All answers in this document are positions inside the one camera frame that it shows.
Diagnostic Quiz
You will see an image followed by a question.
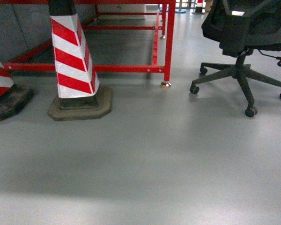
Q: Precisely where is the red white striped cone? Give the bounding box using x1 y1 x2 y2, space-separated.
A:
48 0 112 121

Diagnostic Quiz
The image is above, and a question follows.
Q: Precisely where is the red white traffic cone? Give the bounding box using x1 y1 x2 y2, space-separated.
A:
192 0 205 15

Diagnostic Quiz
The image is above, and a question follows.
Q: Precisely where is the black office chair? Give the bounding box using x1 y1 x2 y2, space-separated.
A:
190 0 281 117

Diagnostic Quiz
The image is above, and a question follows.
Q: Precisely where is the left red white cone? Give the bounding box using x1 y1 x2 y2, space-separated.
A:
0 61 34 121

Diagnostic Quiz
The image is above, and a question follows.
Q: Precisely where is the red metal table frame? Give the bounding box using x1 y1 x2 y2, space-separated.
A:
4 0 176 88

